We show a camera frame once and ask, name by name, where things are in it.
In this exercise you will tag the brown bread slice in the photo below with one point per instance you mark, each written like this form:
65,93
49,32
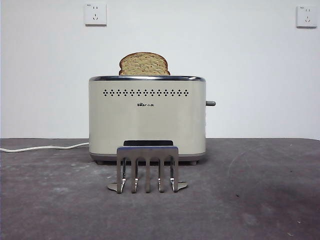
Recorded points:
144,65

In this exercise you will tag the cream steel toaster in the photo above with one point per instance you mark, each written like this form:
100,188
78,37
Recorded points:
150,125

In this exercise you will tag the steel bread rack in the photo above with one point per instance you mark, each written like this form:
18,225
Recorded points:
147,151

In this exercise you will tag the grey toaster lever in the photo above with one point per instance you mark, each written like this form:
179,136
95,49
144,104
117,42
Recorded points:
211,103

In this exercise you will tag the white wall socket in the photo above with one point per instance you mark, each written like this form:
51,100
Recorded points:
95,15
306,17

